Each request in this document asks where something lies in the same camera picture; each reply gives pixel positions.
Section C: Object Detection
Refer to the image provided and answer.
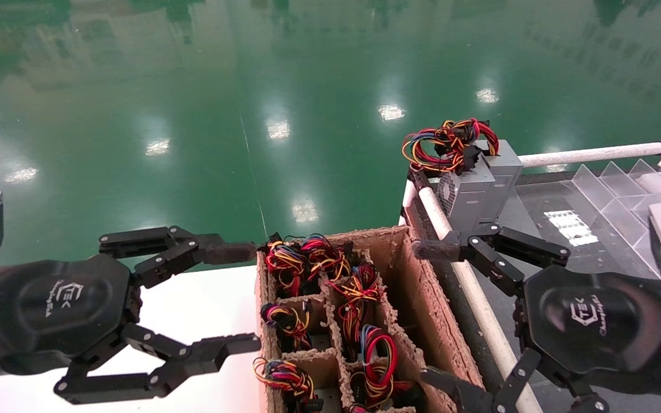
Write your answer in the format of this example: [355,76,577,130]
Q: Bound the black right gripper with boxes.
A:
[412,223,661,413]

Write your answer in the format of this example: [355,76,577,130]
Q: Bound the brown cardboard divider box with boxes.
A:
[255,225,486,413]

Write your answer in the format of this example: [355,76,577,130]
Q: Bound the small white block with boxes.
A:
[635,172,661,194]

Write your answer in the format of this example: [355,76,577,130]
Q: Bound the white table leg pipe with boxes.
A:
[398,179,418,227]

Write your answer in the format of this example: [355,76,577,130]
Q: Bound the grey power supply colourful wires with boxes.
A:
[260,302,312,352]
[330,263,384,346]
[457,118,524,223]
[402,119,496,231]
[252,356,324,413]
[265,240,309,297]
[301,233,352,280]
[349,325,426,411]

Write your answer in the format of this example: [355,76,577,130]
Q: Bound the clear acrylic divider tray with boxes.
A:
[571,159,661,270]

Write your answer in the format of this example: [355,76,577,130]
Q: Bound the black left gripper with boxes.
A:
[0,225,262,406]

